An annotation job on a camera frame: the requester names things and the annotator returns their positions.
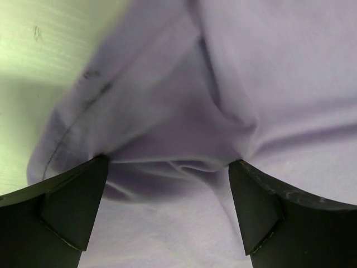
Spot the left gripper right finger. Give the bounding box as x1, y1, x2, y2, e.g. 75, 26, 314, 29
229, 160, 356, 268

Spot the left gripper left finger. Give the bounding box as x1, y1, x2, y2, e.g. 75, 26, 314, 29
1, 155, 109, 268

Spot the purple t shirt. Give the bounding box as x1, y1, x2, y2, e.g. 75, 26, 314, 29
27, 1, 356, 267

